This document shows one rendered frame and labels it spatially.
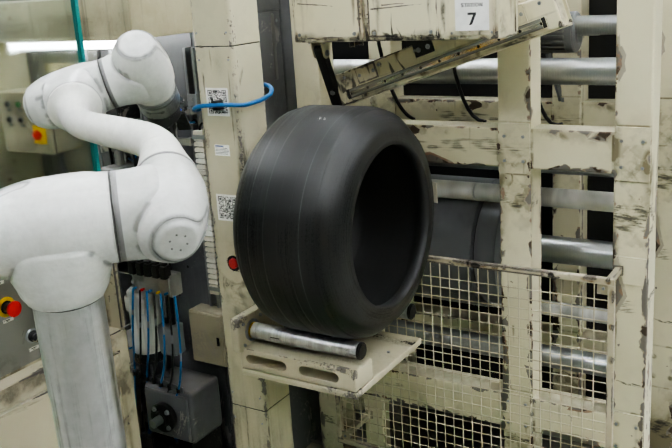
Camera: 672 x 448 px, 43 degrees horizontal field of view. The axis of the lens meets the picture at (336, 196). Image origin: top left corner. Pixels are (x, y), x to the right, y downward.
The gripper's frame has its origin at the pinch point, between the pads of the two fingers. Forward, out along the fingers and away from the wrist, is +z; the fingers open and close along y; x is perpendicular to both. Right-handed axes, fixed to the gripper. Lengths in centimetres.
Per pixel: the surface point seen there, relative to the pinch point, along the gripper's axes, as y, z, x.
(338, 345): 36, 38, 34
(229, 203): -3.6, 35.4, 4.8
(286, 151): -1.8, 5.4, 23.8
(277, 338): 32, 45, 17
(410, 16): -40, 5, 55
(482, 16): -33, -2, 72
